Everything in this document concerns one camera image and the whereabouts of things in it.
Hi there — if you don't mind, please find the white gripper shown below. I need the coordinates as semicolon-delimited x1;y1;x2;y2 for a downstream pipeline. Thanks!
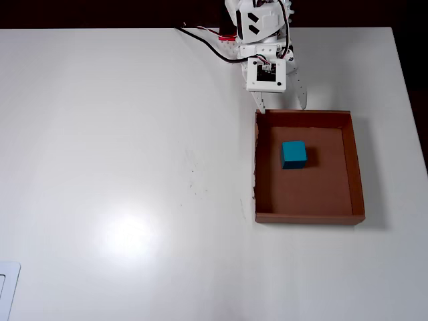
237;42;308;115

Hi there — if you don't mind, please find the blue cube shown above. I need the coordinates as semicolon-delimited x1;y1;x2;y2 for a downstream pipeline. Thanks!
280;140;308;170

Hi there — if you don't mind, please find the brown cardboard box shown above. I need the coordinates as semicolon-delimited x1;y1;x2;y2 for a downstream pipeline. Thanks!
253;109;366;225

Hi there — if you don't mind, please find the red black table clamp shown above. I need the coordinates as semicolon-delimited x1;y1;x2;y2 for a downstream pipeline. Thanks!
219;9;239;41

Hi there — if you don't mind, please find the white flat device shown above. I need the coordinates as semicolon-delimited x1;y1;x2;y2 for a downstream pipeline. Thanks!
0;261;21;321

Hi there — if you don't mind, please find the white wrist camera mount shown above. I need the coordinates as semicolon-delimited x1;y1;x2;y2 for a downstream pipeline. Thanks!
246;56;288;93

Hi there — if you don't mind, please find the white servo lead wire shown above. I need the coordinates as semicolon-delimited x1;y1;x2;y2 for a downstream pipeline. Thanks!
182;22;223;36

